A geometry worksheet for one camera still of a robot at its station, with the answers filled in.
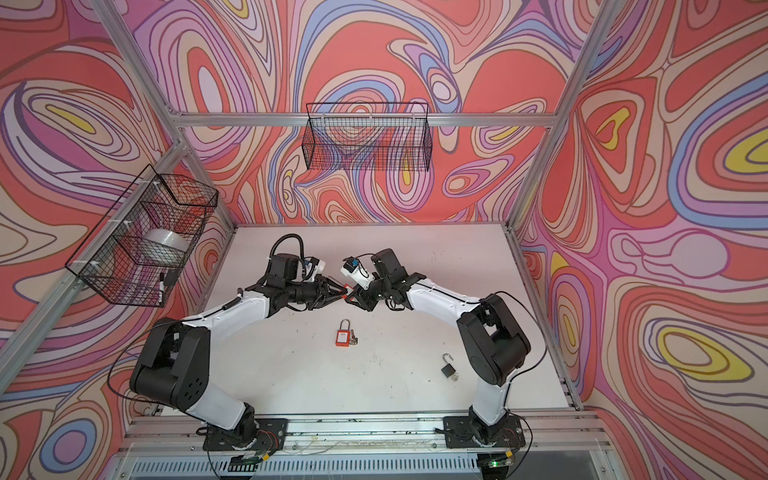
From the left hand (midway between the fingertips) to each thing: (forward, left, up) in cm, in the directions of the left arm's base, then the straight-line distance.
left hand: (347, 291), depth 84 cm
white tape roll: (+1, +42, +19) cm, 46 cm away
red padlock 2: (-8, +2, -12) cm, 15 cm away
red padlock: (+1, 0, 0) cm, 1 cm away
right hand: (0, -2, -4) cm, 5 cm away
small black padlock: (-18, -29, -14) cm, 37 cm away
